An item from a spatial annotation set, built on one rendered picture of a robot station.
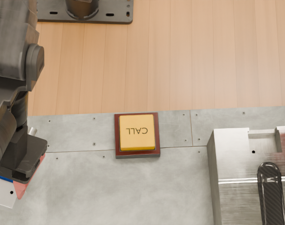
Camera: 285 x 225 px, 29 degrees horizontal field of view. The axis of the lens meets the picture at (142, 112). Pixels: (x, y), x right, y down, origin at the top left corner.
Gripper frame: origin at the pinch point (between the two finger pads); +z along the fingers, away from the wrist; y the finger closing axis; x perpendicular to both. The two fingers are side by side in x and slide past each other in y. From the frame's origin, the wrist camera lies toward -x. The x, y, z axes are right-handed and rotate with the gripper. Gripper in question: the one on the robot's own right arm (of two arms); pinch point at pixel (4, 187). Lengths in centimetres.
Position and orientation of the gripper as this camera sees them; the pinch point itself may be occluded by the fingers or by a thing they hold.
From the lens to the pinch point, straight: 86.5
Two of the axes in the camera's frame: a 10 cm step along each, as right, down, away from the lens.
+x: 2.7, -6.1, 7.5
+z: -1.7, 7.3, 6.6
